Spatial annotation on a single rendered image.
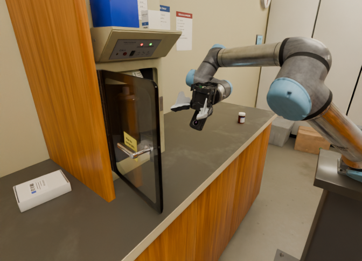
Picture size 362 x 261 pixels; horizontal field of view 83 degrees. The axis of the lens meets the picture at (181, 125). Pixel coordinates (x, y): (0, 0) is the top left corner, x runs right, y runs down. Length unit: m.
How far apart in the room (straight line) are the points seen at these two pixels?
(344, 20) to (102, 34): 3.15
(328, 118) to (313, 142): 2.68
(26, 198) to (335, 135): 1.00
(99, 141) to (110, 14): 0.37
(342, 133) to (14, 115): 1.22
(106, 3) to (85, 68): 0.18
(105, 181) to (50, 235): 0.21
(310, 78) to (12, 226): 0.96
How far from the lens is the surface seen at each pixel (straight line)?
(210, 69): 0.89
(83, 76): 0.65
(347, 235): 1.28
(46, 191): 0.90
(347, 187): 1.06
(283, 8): 3.61
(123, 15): 0.68
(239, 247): 1.89
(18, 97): 1.12
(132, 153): 0.54
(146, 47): 0.79
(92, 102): 0.65
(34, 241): 0.80
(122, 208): 0.79
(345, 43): 3.48
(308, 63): 0.64
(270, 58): 0.75
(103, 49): 0.69
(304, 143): 3.39
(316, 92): 0.63
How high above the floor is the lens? 1.47
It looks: 22 degrees down
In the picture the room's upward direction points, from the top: straight up
